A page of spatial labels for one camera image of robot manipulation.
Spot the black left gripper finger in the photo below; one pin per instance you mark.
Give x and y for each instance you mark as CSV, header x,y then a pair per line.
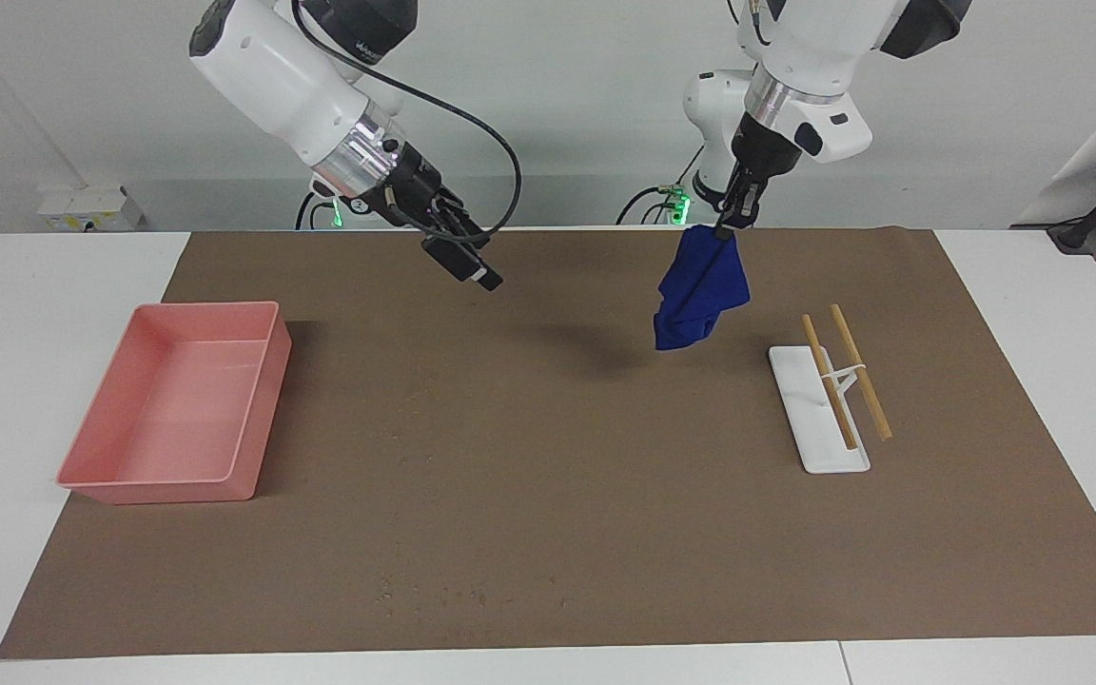
x,y
730,214
751,205

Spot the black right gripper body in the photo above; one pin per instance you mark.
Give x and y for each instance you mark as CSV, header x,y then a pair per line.
x,y
415,195

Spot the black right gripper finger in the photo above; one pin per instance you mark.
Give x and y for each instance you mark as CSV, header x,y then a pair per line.
x,y
467,224
467,268

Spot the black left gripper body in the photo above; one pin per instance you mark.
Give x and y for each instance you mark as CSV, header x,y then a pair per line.
x,y
762,152

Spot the dark blue towel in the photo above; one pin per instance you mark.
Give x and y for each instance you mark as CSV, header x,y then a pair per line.
x,y
700,285

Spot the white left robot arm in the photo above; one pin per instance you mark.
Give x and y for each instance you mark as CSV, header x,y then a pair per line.
x,y
814,38

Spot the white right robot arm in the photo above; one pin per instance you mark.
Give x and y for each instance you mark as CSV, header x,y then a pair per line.
x,y
263,67

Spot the brown table mat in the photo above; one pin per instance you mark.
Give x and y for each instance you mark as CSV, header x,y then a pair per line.
x,y
557,428

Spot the white rack with wooden rods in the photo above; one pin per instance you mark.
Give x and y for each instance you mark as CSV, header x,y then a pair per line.
x,y
819,442

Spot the pink plastic tray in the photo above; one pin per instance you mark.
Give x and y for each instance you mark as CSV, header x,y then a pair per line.
x,y
177,409

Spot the white wall socket box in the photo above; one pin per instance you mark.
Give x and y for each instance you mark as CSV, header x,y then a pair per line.
x,y
82,209

